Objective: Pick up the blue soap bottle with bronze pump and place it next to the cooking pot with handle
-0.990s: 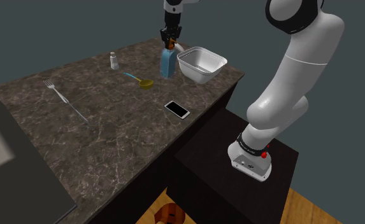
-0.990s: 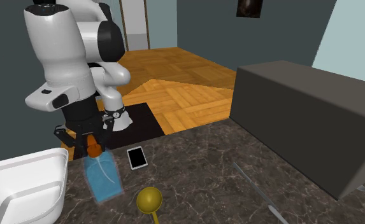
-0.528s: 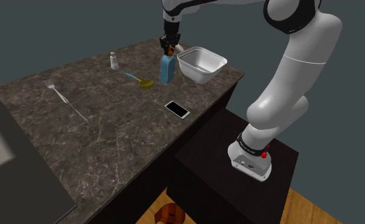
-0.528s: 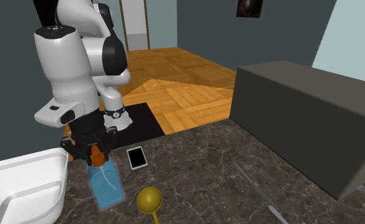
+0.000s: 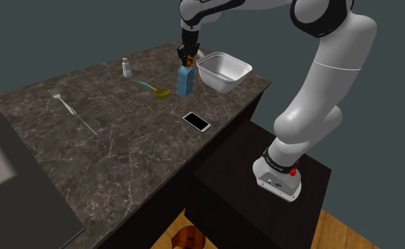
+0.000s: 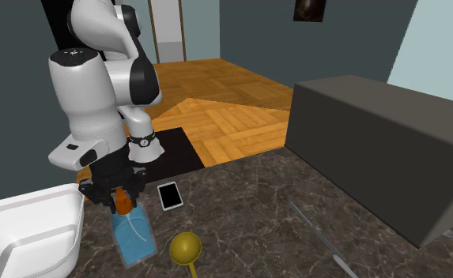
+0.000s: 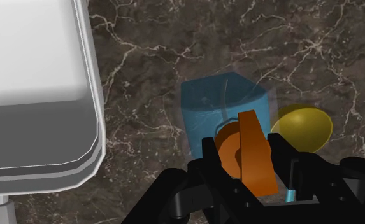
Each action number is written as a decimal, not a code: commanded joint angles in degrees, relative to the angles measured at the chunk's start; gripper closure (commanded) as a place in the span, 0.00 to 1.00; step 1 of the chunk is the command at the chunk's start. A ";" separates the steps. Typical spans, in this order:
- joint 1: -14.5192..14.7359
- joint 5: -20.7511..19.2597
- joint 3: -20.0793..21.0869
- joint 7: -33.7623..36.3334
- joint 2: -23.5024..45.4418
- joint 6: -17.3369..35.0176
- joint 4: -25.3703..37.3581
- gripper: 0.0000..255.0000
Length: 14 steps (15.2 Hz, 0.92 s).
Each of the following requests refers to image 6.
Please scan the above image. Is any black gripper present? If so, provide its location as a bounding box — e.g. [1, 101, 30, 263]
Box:
[78, 144, 149, 215]

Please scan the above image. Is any blue soap bottle orange pump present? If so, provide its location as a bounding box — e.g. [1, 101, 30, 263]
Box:
[110, 188, 159, 269]

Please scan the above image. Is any white phone black screen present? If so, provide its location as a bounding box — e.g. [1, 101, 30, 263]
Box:
[157, 181, 185, 212]

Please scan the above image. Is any black robot stand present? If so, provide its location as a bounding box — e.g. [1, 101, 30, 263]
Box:
[131, 126, 206, 185]

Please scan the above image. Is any yellow ladle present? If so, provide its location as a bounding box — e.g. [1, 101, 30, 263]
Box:
[168, 231, 203, 278]

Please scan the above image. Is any white basin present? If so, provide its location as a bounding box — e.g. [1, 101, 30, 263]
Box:
[0, 182, 85, 278]

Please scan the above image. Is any silver knife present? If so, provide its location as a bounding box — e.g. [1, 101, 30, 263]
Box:
[288, 201, 361, 278]

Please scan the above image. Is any large dark grey box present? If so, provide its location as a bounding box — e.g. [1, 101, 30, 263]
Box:
[284, 74, 453, 249]

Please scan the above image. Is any white door brown frame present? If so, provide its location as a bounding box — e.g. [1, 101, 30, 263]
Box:
[147, 0, 187, 64]

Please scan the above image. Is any dark wall picture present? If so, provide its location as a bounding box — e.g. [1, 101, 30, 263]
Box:
[293, 0, 327, 23]

